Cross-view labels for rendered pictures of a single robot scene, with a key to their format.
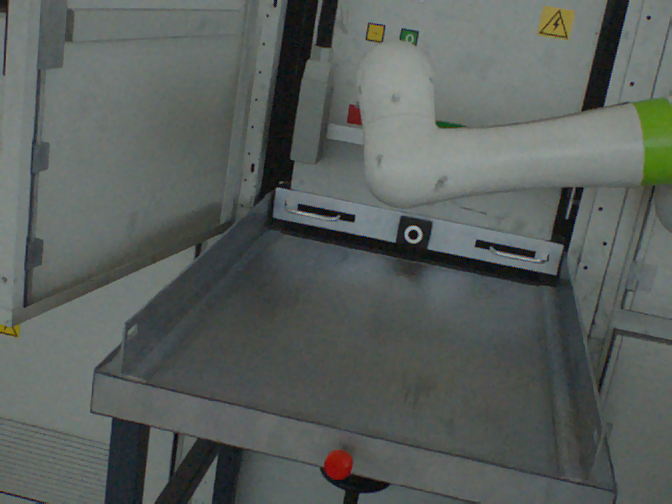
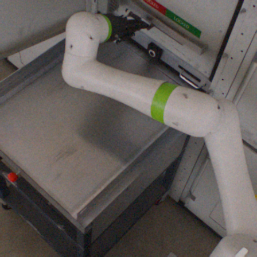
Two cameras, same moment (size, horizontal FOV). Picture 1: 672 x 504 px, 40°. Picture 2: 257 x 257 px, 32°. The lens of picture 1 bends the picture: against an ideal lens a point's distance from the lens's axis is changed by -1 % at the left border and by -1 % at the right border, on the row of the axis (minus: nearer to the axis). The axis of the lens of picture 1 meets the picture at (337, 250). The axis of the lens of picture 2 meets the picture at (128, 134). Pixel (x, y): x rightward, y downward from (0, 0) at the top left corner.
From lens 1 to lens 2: 117 cm
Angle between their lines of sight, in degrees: 44
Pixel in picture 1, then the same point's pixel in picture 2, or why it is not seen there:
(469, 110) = (179, 10)
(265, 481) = not seen: hidden behind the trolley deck
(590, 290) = not seen: hidden behind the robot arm
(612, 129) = (141, 98)
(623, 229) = (231, 92)
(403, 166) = (67, 77)
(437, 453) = (40, 187)
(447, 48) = not seen: outside the picture
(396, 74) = (72, 36)
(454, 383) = (83, 153)
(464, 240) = (174, 62)
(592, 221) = (218, 82)
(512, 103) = (197, 14)
